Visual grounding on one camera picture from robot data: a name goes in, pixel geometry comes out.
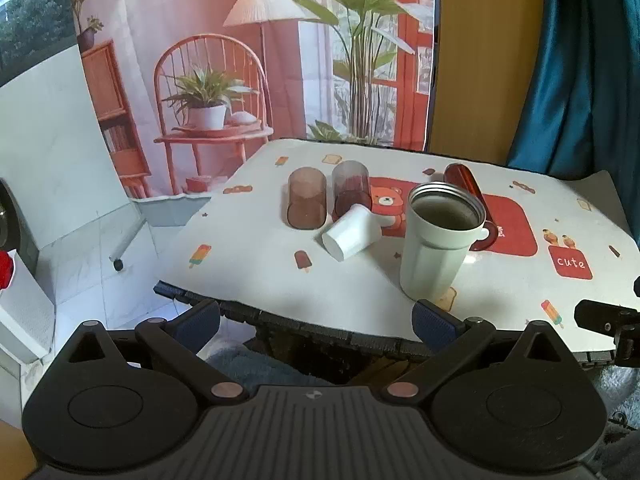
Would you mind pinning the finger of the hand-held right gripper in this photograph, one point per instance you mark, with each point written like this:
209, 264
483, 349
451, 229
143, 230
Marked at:
600, 317

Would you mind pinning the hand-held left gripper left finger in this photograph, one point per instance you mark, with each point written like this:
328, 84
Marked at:
199, 321

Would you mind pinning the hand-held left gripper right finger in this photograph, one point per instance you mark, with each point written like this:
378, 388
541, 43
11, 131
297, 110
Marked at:
434, 321

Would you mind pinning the white tumbler cup metal rim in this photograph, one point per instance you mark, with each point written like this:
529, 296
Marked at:
434, 250

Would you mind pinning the white paper cup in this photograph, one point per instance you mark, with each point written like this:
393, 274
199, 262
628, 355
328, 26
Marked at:
350, 234

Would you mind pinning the red shiny cup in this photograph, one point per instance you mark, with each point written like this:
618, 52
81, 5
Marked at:
462, 176

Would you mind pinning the dark red translucent cup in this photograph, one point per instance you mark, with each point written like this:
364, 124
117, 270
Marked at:
351, 187

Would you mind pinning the brown translucent plastic cup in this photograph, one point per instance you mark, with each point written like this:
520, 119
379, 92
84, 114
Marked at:
306, 200

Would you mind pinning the blue-grey fuzzy cloth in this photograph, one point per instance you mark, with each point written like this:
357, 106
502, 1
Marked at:
260, 366

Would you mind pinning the grey fluffy cloth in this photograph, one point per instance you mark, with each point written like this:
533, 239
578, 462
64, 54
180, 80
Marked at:
617, 395

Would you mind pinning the printed white table cloth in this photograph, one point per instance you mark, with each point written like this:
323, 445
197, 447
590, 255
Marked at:
260, 240

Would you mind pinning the white pole with black tip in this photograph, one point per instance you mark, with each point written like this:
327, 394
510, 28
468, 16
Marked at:
125, 246

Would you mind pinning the white box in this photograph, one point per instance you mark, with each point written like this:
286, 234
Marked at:
25, 320

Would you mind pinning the red object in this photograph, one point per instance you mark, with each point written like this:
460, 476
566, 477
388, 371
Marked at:
5, 270

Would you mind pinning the blue curtain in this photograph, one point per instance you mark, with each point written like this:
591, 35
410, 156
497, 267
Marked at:
580, 70

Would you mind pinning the printed room backdrop cloth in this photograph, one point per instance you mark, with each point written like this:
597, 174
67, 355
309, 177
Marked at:
200, 60

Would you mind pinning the wooden panel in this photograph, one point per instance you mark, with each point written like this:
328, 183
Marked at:
480, 60

